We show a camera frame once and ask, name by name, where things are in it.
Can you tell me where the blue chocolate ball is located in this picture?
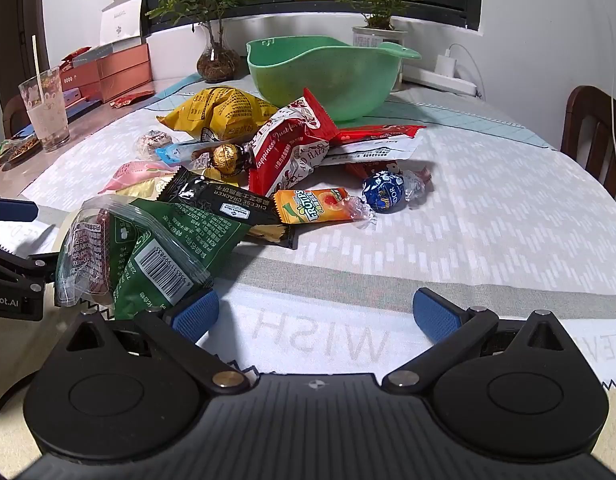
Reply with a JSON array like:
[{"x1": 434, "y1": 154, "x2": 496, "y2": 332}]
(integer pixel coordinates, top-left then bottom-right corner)
[{"x1": 362, "y1": 169, "x2": 434, "y2": 215}]

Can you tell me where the crumpled red packet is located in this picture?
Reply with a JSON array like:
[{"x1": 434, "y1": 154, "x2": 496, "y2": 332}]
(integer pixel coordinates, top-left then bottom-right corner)
[{"x1": 109, "y1": 91, "x2": 156, "y2": 109}]

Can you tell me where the green snack packet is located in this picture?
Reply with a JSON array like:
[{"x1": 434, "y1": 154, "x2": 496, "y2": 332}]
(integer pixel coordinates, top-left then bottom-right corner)
[{"x1": 113, "y1": 199, "x2": 251, "y2": 321}]

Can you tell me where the flat red snack packet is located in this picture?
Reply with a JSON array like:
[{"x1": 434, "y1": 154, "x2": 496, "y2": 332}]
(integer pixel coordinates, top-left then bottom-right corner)
[{"x1": 320, "y1": 124, "x2": 428, "y2": 168}]

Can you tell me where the dark wooden chair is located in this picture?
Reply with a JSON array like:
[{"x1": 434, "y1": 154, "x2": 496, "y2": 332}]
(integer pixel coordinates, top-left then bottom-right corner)
[
  {"x1": 560, "y1": 85, "x2": 616, "y2": 211},
  {"x1": 2, "y1": 95, "x2": 30, "y2": 138}
]

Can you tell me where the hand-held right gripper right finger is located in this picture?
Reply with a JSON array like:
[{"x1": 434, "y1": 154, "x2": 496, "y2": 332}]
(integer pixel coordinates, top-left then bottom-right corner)
[{"x1": 382, "y1": 287, "x2": 589, "y2": 395}]

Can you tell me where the blue purple box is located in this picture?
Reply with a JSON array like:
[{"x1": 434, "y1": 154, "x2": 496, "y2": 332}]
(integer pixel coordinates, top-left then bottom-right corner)
[{"x1": 60, "y1": 87, "x2": 89, "y2": 111}]

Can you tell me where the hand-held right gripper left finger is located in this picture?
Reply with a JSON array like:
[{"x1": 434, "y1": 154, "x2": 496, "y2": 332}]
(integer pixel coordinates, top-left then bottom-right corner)
[{"x1": 52, "y1": 289, "x2": 250, "y2": 395}]

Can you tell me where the black cracker packet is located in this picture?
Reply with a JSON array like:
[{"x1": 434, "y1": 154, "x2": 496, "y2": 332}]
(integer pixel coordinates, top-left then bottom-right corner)
[{"x1": 155, "y1": 167, "x2": 295, "y2": 250}]

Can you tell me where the pink snack packet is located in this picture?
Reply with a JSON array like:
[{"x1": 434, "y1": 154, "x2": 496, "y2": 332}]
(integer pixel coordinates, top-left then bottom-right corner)
[{"x1": 98, "y1": 161, "x2": 176, "y2": 195}]

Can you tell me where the white power strip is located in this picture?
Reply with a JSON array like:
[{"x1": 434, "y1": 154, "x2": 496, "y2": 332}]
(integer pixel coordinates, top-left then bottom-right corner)
[{"x1": 400, "y1": 67, "x2": 479, "y2": 96}]

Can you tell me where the green plastic bowl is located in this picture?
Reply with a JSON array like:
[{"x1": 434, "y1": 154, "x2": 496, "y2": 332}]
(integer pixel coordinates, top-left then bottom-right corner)
[{"x1": 246, "y1": 35, "x2": 422, "y2": 122}]

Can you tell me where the short white charger cable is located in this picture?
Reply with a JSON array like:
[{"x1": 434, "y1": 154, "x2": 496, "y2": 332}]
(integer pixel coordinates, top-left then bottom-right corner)
[{"x1": 448, "y1": 42, "x2": 486, "y2": 98}]

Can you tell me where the plant in glass vase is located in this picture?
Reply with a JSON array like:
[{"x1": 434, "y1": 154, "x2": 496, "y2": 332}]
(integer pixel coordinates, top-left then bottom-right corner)
[{"x1": 145, "y1": 0, "x2": 269, "y2": 83}]

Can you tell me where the black cable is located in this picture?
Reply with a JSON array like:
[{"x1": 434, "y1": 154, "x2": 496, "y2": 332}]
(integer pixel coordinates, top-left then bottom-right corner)
[{"x1": 0, "y1": 374, "x2": 31, "y2": 438}]

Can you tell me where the yellow snack bag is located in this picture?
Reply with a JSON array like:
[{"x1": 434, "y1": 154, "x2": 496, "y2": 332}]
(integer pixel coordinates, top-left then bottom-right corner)
[{"x1": 155, "y1": 86, "x2": 279, "y2": 142}]

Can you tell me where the clear plastic snack packet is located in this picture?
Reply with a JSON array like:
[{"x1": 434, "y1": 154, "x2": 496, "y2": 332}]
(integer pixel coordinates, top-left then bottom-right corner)
[{"x1": 54, "y1": 195, "x2": 211, "y2": 308}]

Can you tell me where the white straw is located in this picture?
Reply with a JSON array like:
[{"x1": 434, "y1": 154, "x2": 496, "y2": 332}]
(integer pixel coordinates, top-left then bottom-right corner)
[{"x1": 32, "y1": 35, "x2": 44, "y2": 106}]

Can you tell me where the round white brown candy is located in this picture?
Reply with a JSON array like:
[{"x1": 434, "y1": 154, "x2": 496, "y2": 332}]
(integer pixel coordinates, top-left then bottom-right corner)
[{"x1": 134, "y1": 129, "x2": 176, "y2": 158}]

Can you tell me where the gold chocolate ball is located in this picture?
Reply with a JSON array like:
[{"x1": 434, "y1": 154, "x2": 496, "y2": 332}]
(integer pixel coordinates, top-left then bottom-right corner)
[{"x1": 190, "y1": 142, "x2": 254, "y2": 178}]

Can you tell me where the plant in white pot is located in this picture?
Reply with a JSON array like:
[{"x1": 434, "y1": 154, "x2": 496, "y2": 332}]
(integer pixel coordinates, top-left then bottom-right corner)
[{"x1": 333, "y1": 0, "x2": 431, "y2": 52}]

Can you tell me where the orange candy packet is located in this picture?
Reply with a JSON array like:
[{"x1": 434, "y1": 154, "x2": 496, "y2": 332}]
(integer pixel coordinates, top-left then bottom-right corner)
[{"x1": 273, "y1": 187, "x2": 378, "y2": 228}]

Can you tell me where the orange storage box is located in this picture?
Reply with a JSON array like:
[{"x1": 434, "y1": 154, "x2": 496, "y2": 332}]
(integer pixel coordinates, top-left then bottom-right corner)
[
  {"x1": 78, "y1": 67, "x2": 155, "y2": 104},
  {"x1": 70, "y1": 42, "x2": 153, "y2": 81}
]

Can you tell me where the red white snack bag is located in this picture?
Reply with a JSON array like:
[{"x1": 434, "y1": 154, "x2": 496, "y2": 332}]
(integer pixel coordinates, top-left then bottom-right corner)
[{"x1": 247, "y1": 87, "x2": 340, "y2": 198}]

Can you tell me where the grey blue box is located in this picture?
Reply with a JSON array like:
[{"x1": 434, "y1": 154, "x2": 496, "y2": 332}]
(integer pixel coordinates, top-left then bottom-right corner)
[{"x1": 70, "y1": 37, "x2": 149, "y2": 68}]

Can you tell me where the white charger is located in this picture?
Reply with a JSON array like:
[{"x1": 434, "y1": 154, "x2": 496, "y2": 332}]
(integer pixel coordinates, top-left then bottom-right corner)
[{"x1": 434, "y1": 49, "x2": 458, "y2": 77}]

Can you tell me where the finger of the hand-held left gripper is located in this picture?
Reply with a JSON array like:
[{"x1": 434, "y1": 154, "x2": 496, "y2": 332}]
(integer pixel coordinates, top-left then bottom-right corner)
[
  {"x1": 0, "y1": 194, "x2": 40, "y2": 223},
  {"x1": 0, "y1": 242, "x2": 59, "y2": 291}
]

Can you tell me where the light blue snack packet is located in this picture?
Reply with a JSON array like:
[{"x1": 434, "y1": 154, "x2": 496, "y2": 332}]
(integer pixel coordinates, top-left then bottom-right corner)
[{"x1": 155, "y1": 141, "x2": 209, "y2": 166}]

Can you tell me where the nut snack packet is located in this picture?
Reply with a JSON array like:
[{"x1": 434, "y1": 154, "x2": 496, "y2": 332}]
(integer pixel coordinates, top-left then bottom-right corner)
[{"x1": 0, "y1": 132, "x2": 41, "y2": 176}]

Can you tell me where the glass cup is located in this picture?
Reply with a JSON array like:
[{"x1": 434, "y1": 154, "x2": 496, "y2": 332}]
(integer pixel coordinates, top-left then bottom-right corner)
[{"x1": 19, "y1": 66, "x2": 71, "y2": 153}]

